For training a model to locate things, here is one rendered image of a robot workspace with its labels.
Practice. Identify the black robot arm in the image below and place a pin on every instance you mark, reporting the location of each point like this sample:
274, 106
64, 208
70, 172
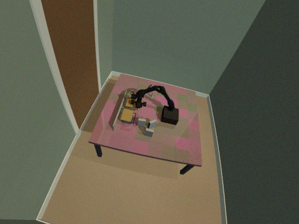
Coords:
140, 94

